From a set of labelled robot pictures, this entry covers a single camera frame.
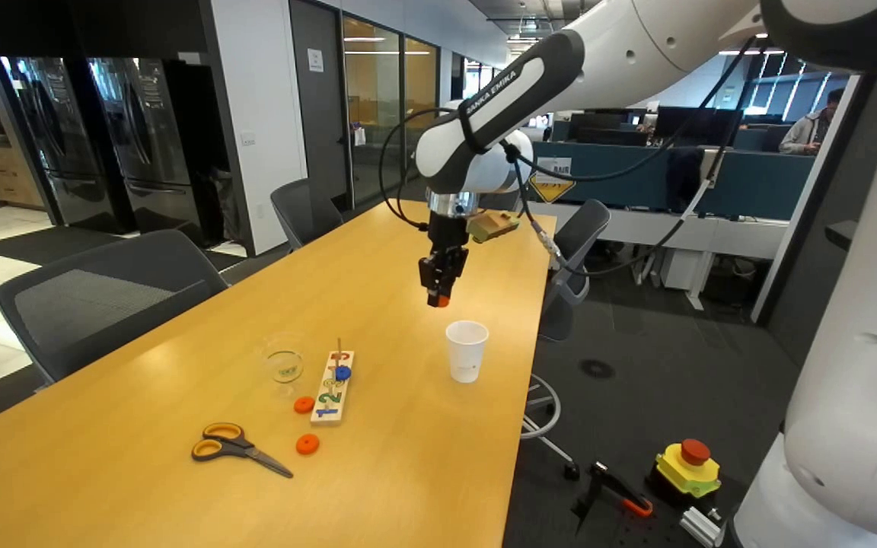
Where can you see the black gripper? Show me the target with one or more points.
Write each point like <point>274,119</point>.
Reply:
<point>449,239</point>

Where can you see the blue round block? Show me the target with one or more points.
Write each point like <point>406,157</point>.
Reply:
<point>341,371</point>

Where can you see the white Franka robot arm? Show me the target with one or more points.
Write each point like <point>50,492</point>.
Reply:
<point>662,39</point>

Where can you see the white paper cup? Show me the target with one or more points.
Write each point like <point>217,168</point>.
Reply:
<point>466,350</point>

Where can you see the round floor outlet cover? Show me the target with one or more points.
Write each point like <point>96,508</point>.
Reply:
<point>594,365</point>

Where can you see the clear glass cup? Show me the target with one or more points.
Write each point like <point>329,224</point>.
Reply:
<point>283,365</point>

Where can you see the grey mesh office chair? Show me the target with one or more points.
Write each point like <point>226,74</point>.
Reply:
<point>581,239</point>
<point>114,293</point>
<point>305,214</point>

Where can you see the grey chair base with footring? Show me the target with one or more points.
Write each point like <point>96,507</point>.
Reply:
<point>548,429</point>

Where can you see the white paper door sign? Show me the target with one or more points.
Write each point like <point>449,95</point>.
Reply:
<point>316,63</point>

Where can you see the white office desk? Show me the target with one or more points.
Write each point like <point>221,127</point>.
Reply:
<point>724,236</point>

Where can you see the yellow red emergency stop button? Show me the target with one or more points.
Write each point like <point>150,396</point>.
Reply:
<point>688,469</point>

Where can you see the silver metal box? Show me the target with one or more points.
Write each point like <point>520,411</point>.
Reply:
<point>704,525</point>

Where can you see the black framed glass doors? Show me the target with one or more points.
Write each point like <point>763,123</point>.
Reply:
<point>114,123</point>

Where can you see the person in white shirt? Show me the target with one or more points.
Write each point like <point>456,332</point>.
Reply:
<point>810,127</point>

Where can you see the brown wrist camera board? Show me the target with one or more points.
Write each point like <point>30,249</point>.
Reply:
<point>491,227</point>

